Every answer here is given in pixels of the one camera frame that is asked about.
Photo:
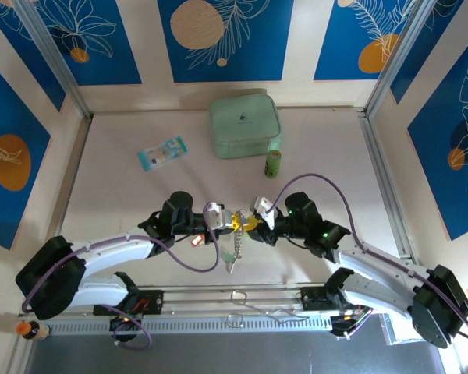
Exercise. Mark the red key tag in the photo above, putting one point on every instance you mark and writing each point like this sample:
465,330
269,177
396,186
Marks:
196,240

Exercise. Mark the silver keyring band with rings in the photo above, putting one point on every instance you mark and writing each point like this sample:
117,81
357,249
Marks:
240,233

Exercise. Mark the bright green key tag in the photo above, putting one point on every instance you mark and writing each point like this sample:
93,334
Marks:
252,235

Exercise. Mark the mint green zip case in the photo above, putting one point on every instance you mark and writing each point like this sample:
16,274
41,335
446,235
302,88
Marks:
243,124

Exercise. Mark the small green bottle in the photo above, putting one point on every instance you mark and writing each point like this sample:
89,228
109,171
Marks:
273,163

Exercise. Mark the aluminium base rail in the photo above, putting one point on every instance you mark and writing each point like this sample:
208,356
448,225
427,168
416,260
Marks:
203,293

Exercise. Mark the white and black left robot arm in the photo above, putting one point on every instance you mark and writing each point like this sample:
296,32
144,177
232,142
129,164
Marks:
113,251

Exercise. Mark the clear plastic bag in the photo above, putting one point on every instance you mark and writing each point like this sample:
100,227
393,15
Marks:
394,331

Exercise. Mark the bottle with orange cap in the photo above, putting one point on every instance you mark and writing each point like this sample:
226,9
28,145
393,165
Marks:
33,330

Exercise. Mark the aluminium table side rail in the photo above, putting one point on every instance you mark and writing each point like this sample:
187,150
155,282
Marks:
76,167
382,179

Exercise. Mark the light blue wipes packet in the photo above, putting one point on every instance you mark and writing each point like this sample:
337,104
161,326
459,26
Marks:
162,152

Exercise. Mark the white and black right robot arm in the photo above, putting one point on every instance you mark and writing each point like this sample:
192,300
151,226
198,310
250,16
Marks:
374,265

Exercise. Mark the aluminium frame post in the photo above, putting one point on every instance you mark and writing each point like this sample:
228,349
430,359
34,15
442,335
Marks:
58,66
394,58

